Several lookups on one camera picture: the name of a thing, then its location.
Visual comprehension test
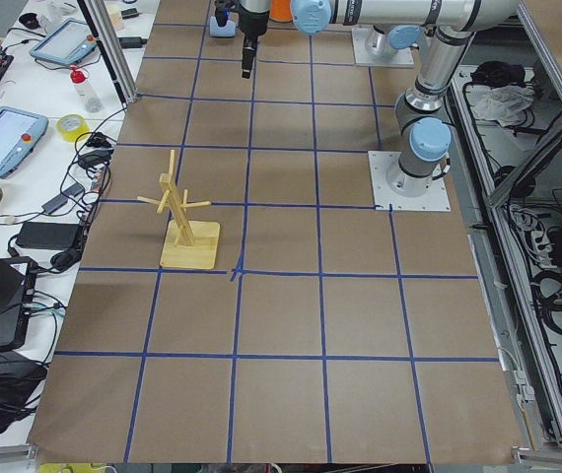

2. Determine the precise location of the orange can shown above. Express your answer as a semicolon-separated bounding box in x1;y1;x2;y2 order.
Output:
270;0;293;23

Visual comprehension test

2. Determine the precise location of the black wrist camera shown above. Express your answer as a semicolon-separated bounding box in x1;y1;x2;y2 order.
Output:
214;0;235;28

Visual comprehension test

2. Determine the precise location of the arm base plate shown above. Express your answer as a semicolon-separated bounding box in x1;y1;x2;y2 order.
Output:
368;151;451;212
352;25;420;68

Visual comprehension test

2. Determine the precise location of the wooden cup rack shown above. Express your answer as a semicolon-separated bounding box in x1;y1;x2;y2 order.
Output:
137;150;221;270

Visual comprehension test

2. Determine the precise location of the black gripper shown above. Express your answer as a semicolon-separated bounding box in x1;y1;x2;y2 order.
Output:
239;0;267;79

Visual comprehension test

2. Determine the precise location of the aluminium frame post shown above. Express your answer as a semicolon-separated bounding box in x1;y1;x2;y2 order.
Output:
77;0;138;105

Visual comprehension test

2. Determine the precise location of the light blue cup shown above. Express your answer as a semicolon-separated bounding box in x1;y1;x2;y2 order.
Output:
209;16;237;38

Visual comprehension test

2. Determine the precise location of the near teach pendant tablet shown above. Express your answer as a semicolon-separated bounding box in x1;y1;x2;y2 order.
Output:
0;106;49;177

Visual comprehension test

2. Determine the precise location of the far teach pendant tablet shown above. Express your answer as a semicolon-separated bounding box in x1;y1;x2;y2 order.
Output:
30;19;97;66

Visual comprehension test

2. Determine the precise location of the black power adapter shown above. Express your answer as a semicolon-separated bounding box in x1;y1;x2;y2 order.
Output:
16;222;81;250

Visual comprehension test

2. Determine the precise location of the red capped squeeze bottle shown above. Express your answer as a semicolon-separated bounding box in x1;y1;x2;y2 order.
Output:
70;66;104;113

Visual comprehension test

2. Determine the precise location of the white crumpled cloth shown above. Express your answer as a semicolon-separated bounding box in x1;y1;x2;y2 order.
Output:
472;86;535;127

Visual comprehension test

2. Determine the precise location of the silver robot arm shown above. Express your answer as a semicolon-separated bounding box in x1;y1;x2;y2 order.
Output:
291;1;518;197

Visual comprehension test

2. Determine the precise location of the yellow tape roll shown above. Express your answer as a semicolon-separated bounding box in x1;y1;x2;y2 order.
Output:
56;113;90;142

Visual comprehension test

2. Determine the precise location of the teach pendant tablet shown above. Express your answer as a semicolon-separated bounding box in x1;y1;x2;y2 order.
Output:
30;19;97;66
0;106;49;177

